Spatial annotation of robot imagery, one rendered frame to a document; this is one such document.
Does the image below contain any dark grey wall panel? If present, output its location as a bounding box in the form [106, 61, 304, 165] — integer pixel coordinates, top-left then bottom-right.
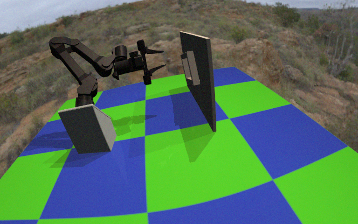
[180, 31, 216, 132]

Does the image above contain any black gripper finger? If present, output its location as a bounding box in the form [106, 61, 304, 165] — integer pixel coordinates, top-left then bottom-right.
[150, 64, 166, 76]
[146, 46, 164, 54]

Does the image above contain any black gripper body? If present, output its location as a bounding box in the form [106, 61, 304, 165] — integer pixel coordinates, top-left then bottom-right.
[126, 39, 151, 85]

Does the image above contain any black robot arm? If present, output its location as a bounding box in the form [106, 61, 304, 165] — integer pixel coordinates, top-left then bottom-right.
[49, 36, 144, 107]

